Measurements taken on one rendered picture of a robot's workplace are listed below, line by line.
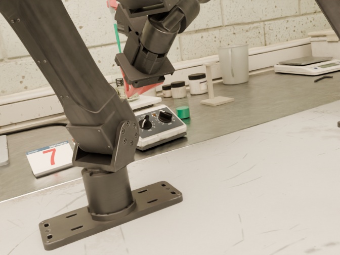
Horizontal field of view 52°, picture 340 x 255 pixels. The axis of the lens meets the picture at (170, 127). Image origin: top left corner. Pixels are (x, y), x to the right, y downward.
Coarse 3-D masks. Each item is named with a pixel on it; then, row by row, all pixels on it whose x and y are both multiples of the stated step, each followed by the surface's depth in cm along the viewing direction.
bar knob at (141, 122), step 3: (144, 117) 77; (147, 117) 77; (141, 120) 78; (144, 120) 76; (147, 120) 77; (141, 123) 77; (144, 123) 76; (147, 123) 78; (150, 123) 78; (141, 126) 76; (144, 126) 76; (147, 126) 77; (150, 126) 77; (144, 129) 76; (147, 129) 77
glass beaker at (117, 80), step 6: (108, 72) 84; (114, 72) 81; (120, 72) 81; (114, 78) 82; (120, 78) 82; (114, 84) 83; (120, 84) 82; (120, 90) 82; (120, 96) 83; (126, 96) 83; (132, 96) 83; (138, 96) 85; (132, 102) 83
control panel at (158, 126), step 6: (162, 108) 84; (144, 114) 80; (150, 114) 81; (156, 114) 81; (174, 114) 82; (138, 120) 78; (150, 120) 79; (156, 120) 80; (174, 120) 81; (180, 120) 81; (156, 126) 78; (162, 126) 78; (168, 126) 79; (174, 126) 79; (144, 132) 76; (150, 132) 76; (156, 132) 76
